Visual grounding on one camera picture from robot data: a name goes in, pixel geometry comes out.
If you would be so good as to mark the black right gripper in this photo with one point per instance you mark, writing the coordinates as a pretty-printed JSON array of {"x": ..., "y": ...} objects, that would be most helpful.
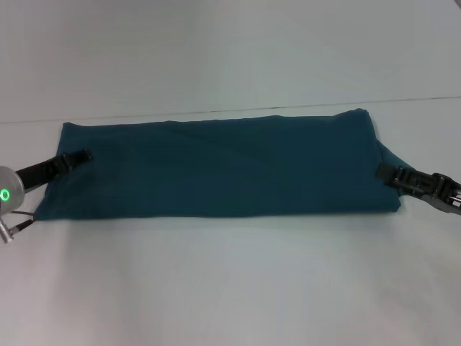
[{"x": 444, "y": 192}]

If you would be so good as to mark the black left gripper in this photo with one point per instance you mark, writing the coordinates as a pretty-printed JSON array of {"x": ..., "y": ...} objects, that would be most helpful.
[{"x": 37, "y": 173}]

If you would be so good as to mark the teal t-shirt with pink print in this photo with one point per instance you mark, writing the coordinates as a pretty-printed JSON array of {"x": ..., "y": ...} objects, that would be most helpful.
[{"x": 223, "y": 166}]

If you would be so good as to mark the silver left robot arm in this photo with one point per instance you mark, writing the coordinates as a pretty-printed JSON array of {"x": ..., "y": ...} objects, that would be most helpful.
[{"x": 11, "y": 189}]

